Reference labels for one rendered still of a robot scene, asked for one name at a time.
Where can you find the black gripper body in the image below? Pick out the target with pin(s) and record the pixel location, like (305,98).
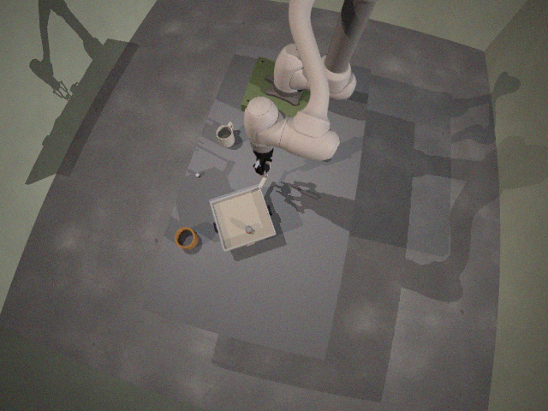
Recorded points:
(262,156)

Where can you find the beige mug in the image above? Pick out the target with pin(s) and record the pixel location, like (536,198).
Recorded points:
(225,135)

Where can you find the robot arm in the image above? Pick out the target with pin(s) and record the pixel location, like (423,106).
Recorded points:
(299,67)

